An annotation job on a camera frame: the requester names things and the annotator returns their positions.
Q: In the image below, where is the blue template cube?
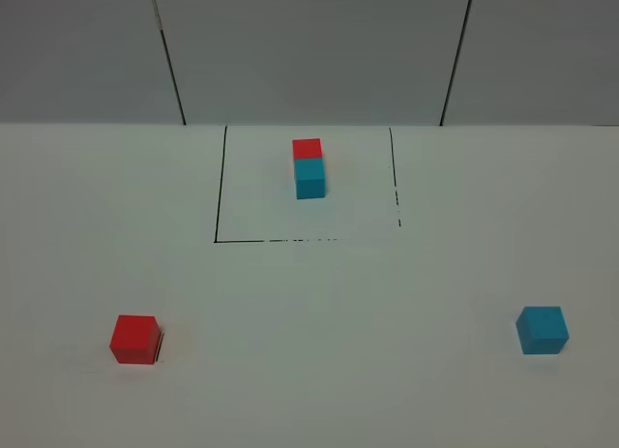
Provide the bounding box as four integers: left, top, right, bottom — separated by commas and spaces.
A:
294, 158, 326, 199

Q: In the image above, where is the red template cube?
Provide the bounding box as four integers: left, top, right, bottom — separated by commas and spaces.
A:
292, 138, 323, 161

